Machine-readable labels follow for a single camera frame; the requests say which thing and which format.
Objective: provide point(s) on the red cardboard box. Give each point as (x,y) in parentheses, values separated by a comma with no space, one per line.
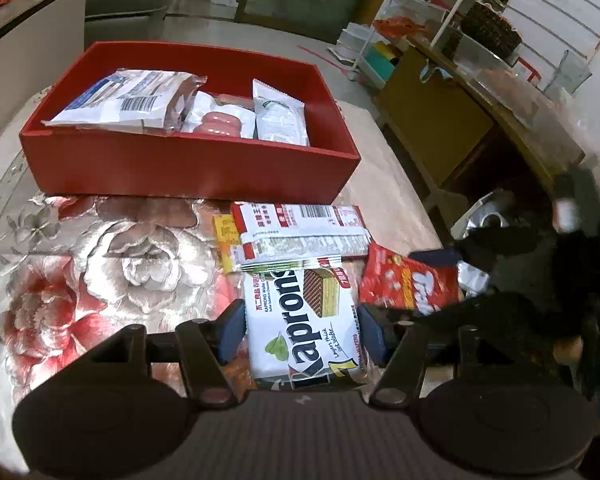
(180,165)

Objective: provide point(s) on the blue and white snack packet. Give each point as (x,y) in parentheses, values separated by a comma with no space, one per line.
(130,97)

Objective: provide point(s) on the red candy packet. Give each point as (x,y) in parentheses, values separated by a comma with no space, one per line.
(405,280)

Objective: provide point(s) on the pink sausage packet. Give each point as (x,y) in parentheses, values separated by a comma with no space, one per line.
(220,120)

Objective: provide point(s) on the orange snack packet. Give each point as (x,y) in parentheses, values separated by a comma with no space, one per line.
(240,372)

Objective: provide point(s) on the floral tablecloth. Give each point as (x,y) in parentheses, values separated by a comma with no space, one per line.
(105,260)

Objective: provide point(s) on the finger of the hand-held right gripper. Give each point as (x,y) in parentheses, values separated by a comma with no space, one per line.
(510,315)
(432,258)

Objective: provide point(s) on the orange wrapper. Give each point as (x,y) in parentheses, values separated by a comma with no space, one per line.
(397,25)

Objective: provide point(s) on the metal pot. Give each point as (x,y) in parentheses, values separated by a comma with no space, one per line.
(485,215)

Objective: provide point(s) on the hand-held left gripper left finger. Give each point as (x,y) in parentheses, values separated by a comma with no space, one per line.
(230,332)

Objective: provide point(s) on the white wafer packet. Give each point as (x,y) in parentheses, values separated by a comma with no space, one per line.
(300,320)

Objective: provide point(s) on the yellow packet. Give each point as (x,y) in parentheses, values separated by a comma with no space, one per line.
(225,240)

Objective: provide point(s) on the red and white long packet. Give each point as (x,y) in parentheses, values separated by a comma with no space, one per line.
(300,227)

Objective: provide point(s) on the wicker basket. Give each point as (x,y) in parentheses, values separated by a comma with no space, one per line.
(492,30)

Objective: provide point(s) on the wooden cabinet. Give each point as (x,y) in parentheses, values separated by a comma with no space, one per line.
(445,110)

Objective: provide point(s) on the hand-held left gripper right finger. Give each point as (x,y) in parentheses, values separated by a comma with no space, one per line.
(372,335)

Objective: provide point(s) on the white packet with green print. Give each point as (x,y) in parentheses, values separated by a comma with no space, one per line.
(280,115)

